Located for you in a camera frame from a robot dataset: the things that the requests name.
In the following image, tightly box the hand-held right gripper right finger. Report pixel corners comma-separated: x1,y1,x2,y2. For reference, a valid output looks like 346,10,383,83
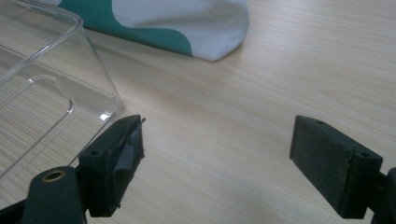
289,115,384,219

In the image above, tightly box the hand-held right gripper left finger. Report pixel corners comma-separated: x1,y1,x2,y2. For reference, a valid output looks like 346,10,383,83
78,114,147,218

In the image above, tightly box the clear plastic container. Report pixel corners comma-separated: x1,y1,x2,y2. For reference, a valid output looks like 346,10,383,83
0,0,125,210

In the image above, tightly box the white and green tote bag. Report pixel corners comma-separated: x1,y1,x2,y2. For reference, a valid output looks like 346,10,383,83
40,0,250,63

